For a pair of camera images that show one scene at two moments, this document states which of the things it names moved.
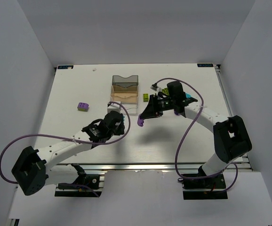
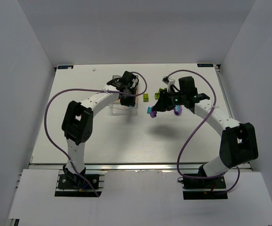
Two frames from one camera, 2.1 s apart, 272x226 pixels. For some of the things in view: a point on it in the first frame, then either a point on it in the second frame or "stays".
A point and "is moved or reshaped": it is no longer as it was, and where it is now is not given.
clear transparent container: x=132 y=108 stays
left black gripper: x=118 y=127 → x=128 y=99
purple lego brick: x=140 y=122 is moved or reshaped
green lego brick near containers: x=145 y=97 stays
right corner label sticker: x=205 y=65 stays
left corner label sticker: x=65 y=67 stays
